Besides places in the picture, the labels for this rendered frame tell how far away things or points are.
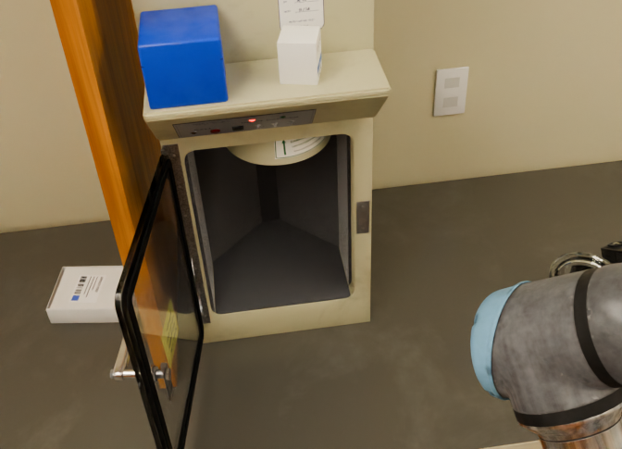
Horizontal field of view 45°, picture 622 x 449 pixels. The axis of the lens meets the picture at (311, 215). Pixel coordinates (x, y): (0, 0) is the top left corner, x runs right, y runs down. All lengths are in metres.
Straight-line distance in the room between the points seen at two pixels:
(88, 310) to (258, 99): 0.67
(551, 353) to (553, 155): 1.16
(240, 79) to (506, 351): 0.50
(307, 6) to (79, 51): 0.30
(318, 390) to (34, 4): 0.87
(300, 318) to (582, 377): 0.74
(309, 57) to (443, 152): 0.84
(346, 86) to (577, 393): 0.48
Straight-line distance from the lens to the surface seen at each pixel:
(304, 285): 1.41
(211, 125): 1.04
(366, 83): 1.01
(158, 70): 0.96
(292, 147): 1.19
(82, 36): 0.97
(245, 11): 1.05
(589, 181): 1.85
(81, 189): 1.75
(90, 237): 1.72
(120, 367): 1.08
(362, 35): 1.08
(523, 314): 0.78
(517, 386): 0.80
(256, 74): 1.04
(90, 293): 1.53
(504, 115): 1.77
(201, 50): 0.95
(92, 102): 1.01
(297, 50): 0.98
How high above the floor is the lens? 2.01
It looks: 40 degrees down
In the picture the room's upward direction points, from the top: 3 degrees counter-clockwise
